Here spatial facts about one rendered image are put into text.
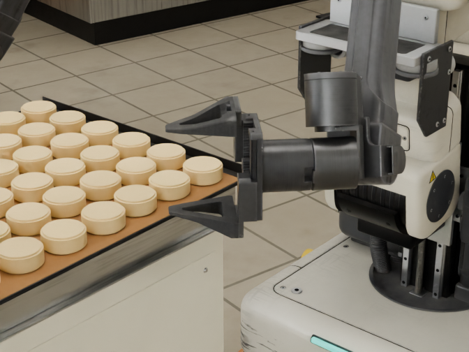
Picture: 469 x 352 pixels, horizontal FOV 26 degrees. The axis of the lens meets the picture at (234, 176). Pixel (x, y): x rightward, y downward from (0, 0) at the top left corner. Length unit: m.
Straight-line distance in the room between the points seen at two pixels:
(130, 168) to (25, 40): 3.76
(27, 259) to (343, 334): 1.14
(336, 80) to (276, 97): 3.08
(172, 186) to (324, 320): 0.99
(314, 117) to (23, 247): 0.34
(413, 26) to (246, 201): 0.80
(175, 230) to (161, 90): 3.02
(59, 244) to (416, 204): 0.95
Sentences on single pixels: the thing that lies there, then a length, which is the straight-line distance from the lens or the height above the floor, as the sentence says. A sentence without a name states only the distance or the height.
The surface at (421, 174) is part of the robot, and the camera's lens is 1.88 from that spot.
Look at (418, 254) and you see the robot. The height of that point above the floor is 0.37.
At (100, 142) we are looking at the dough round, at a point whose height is 0.91.
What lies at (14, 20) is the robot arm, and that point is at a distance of 1.62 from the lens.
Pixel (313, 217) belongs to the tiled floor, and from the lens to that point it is 3.17.
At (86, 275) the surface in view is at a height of 0.86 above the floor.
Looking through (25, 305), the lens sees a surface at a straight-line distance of 1.12.
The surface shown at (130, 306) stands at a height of 0.80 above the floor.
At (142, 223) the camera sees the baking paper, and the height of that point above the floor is 0.90.
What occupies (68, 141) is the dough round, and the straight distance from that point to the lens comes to 1.35.
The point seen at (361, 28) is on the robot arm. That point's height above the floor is 1.10.
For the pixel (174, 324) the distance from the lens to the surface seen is 1.29.
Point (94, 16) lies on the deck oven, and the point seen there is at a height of 0.15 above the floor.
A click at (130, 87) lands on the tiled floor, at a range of 4.29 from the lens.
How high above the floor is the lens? 1.44
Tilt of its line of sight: 25 degrees down
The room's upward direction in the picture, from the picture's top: straight up
